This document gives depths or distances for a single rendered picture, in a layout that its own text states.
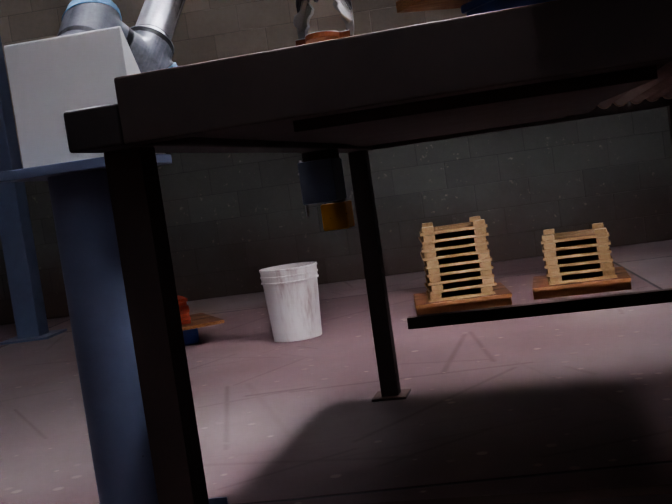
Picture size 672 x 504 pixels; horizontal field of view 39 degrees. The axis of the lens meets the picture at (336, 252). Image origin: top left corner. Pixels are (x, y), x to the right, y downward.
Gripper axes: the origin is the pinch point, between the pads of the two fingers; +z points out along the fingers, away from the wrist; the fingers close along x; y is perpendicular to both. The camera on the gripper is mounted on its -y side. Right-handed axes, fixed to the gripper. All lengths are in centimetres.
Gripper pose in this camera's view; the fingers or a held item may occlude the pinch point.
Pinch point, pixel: (328, 39)
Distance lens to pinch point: 204.8
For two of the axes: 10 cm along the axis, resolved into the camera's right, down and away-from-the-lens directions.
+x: 9.4, -1.0, -3.4
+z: 1.4, 9.9, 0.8
